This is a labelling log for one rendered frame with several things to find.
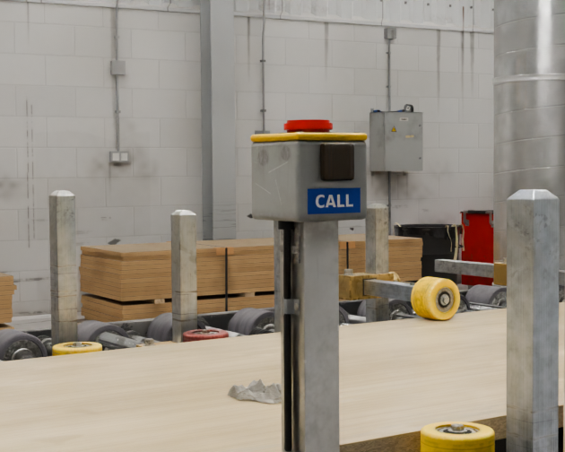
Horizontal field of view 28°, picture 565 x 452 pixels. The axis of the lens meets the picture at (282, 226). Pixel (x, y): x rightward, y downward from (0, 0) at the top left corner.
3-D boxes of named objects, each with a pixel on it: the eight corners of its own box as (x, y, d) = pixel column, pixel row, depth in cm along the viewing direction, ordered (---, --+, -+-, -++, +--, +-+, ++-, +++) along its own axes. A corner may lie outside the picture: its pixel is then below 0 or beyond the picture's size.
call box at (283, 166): (369, 228, 91) (368, 132, 91) (298, 231, 88) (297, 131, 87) (318, 224, 97) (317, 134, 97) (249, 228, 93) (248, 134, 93)
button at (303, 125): (343, 141, 91) (342, 119, 91) (302, 140, 89) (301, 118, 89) (314, 142, 95) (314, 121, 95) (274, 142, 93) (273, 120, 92)
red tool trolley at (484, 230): (557, 300, 985) (557, 208, 981) (497, 308, 940) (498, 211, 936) (515, 296, 1023) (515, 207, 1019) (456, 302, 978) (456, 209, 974)
